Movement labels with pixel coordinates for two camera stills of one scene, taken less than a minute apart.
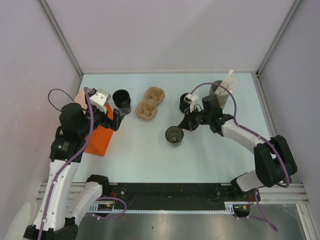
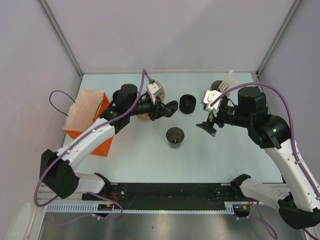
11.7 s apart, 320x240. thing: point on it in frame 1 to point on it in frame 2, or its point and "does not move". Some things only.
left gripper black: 109,123 to 158,109
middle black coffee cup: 183,104 does not move
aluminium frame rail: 292,193 does not move
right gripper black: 188,123 to 207,126
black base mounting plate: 176,195 does not move
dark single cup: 174,135 does not move
